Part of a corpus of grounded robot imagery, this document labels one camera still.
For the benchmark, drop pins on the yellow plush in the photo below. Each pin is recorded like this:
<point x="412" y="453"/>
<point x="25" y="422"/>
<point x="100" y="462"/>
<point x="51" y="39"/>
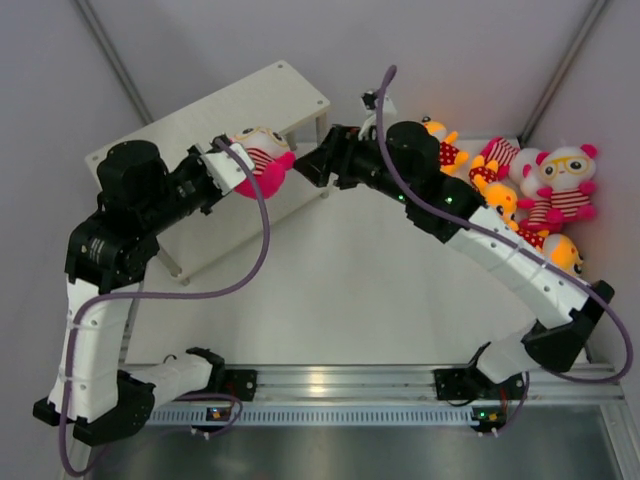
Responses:
<point x="483" y="175"/>
<point x="557" y="248"/>
<point x="451" y="157"/>

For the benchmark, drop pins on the yellow plush middle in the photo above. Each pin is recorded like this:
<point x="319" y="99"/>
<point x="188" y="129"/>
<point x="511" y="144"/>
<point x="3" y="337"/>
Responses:
<point x="483" y="175"/>

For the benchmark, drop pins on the grey slotted cable duct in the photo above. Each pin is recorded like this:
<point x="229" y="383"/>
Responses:
<point x="350" y="415"/>

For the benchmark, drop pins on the yellow plush front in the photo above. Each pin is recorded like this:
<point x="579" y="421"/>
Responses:
<point x="557" y="248"/>

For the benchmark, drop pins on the yellow plush back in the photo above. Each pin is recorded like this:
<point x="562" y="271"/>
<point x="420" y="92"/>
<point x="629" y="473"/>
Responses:
<point x="451" y="157"/>

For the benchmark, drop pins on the corner metal profile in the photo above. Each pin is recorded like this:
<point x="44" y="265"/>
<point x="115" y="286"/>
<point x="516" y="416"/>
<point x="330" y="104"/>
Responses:
<point x="595" y="12"/>
<point x="92" y="22"/>

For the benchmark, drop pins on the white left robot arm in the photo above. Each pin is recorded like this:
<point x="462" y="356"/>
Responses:
<point x="108" y="253"/>

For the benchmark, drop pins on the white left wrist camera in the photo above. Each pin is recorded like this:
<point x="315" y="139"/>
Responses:
<point x="227" y="174"/>

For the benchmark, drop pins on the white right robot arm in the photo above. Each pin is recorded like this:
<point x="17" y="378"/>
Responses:
<point x="405" y="167"/>

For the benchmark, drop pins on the right corner metal profile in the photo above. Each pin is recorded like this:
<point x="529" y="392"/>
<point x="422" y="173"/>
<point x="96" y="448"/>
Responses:
<point x="595" y="12"/>

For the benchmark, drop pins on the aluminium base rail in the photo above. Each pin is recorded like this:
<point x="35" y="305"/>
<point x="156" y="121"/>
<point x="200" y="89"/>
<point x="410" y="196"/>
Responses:
<point x="401" y="383"/>

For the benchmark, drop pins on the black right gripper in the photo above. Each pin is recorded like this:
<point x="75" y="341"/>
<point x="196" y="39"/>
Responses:
<point x="342" y="142"/>

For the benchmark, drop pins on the white two-tier shelf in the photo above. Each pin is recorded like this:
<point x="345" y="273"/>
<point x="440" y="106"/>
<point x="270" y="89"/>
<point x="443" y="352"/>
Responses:
<point x="276" y="97"/>

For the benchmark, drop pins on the left corner metal profile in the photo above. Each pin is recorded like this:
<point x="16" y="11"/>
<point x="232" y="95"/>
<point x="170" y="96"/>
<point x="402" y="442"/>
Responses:
<point x="92" y="22"/>

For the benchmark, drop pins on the pink panda plush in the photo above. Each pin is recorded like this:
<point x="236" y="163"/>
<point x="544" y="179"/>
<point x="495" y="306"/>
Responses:
<point x="270" y="154"/>
<point x="557" y="187"/>
<point x="512" y="161"/>

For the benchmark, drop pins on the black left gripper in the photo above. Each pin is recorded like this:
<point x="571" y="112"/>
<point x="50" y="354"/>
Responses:
<point x="192" y="162"/>

